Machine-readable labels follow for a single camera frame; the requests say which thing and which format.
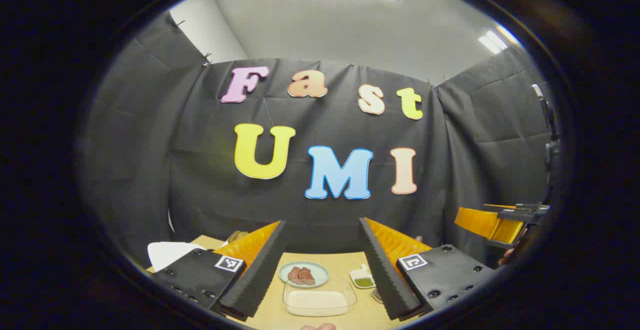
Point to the black backdrop cloth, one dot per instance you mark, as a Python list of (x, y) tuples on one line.
[(200, 170)]

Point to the red meat slices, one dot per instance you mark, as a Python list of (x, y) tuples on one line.
[(301, 275)]

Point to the clear dish of rice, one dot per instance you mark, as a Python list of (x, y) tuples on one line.
[(320, 301)]

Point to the pale blue plate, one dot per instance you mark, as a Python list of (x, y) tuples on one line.
[(322, 272)]

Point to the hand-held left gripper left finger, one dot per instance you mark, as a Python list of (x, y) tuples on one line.
[(260, 275)]

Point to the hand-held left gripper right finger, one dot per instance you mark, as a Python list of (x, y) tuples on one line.
[(385, 275)]

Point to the white rice cooker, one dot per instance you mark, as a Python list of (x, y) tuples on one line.
[(167, 254)]

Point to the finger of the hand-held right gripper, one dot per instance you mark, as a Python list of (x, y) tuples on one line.
[(500, 205), (485, 224)]

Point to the white dish of green beans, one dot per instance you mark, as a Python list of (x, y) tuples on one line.
[(364, 282)]

